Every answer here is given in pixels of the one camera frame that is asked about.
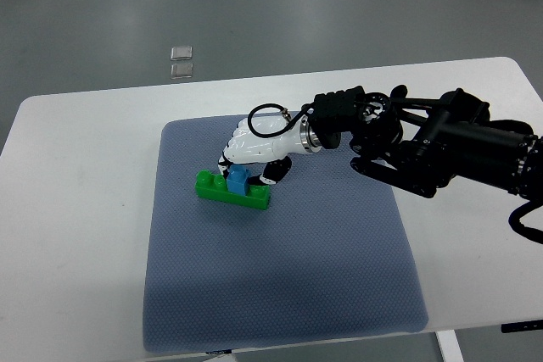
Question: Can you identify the black cable loop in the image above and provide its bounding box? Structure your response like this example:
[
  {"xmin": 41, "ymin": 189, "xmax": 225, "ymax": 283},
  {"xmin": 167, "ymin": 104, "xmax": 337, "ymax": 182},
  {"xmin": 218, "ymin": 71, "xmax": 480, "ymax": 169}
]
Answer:
[{"xmin": 247, "ymin": 103, "xmax": 316, "ymax": 139}]

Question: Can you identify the white table leg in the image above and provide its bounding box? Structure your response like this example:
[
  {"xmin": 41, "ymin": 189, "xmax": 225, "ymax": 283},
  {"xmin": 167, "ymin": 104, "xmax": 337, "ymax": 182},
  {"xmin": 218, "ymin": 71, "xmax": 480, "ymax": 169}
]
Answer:
[{"xmin": 435, "ymin": 330, "xmax": 464, "ymax": 362}]

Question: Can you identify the blue-grey textured mat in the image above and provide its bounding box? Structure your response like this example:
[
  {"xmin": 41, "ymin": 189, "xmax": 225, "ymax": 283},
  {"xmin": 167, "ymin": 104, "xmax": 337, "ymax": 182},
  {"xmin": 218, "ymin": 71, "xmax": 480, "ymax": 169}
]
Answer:
[{"xmin": 143, "ymin": 116, "xmax": 428, "ymax": 353}]

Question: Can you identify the upper metal floor plate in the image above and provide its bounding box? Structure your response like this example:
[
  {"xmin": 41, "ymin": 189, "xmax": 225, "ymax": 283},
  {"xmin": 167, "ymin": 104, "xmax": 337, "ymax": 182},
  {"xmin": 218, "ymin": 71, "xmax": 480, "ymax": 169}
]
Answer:
[{"xmin": 170, "ymin": 45, "xmax": 193, "ymax": 61}]

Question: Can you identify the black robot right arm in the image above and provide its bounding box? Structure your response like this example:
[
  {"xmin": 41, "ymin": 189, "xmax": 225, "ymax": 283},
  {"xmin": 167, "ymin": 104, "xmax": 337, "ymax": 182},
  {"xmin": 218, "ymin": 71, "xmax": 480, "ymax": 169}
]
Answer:
[{"xmin": 306, "ymin": 85, "xmax": 542, "ymax": 243}]

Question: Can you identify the small blue block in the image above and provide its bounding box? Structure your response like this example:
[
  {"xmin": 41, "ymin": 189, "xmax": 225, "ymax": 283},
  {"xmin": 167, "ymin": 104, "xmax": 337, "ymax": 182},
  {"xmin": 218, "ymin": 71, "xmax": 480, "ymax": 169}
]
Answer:
[{"xmin": 227, "ymin": 164, "xmax": 250, "ymax": 196}]

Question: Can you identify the black table control panel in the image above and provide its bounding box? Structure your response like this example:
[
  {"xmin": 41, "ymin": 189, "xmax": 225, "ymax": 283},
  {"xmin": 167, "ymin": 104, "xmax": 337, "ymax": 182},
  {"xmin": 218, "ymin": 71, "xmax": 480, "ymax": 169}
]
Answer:
[{"xmin": 501, "ymin": 320, "xmax": 543, "ymax": 334}]

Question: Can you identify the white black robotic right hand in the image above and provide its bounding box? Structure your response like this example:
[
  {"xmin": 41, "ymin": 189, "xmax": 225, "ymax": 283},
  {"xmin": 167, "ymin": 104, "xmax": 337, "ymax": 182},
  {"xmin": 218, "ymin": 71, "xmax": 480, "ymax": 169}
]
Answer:
[{"xmin": 217, "ymin": 116, "xmax": 321, "ymax": 186}]

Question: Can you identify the long green block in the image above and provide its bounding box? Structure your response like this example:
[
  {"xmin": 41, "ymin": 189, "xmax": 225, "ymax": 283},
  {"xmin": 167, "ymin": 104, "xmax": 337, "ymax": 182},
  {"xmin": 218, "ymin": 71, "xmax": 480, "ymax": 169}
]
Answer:
[{"xmin": 194, "ymin": 170, "xmax": 271, "ymax": 210}]

